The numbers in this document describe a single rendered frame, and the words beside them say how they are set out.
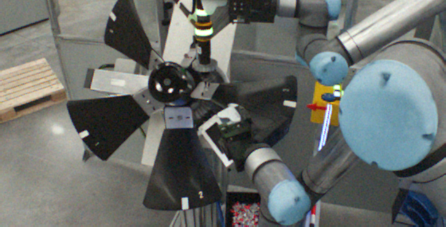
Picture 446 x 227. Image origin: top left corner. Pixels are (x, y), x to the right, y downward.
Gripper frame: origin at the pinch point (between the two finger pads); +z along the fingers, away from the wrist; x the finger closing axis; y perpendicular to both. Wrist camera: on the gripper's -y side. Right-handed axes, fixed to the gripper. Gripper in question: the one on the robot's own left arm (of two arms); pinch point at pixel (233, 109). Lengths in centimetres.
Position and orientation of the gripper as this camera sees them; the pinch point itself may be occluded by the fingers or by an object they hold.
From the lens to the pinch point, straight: 84.7
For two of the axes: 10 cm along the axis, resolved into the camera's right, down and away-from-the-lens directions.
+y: -9.3, 2.8, -2.5
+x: 1.0, 8.3, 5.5
